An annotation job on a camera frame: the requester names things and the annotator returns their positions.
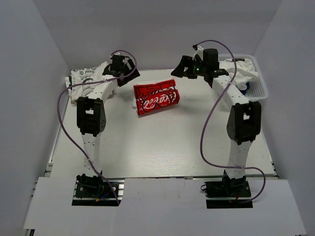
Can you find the folded printed white t-shirt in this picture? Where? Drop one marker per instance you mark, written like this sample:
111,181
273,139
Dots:
83,76

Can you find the white plastic basket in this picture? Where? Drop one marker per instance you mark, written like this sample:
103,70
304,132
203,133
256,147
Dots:
257,91

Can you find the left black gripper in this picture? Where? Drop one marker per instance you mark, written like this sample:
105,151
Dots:
132,74

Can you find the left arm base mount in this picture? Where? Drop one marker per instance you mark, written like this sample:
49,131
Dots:
95,192

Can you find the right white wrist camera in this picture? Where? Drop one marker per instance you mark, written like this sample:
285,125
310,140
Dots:
198,54

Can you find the blue t-shirt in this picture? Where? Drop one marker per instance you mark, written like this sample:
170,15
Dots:
245,89

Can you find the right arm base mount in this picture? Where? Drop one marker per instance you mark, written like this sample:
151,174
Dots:
217,197

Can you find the white logo t-shirt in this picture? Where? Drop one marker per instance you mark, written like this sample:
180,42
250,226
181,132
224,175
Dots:
155,95

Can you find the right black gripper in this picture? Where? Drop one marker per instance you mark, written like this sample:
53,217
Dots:
185,62

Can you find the white t-shirt with tag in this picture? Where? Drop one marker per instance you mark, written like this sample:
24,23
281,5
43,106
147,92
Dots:
245,71

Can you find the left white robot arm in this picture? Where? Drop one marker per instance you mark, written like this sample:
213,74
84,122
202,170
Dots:
91,118

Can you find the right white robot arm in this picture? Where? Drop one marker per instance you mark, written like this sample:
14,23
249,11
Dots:
244,121

